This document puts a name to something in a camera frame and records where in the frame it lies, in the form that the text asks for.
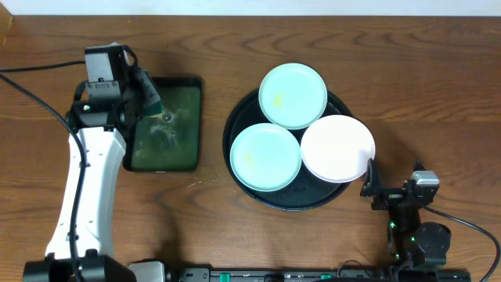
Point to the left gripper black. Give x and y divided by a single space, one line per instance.
137 91

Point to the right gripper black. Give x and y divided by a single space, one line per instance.
380 200

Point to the green yellow sponge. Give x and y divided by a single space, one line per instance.
152 104

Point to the light green plate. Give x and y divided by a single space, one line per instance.
265 157
292 95

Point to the light green plate front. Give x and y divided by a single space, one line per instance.
265 157

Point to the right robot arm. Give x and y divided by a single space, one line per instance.
422 244

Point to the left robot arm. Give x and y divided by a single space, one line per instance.
81 248

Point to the black rectangular water tray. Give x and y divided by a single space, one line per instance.
169 141

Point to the pink white plate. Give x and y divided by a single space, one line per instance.
336 148

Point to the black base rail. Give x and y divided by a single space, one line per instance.
346 273

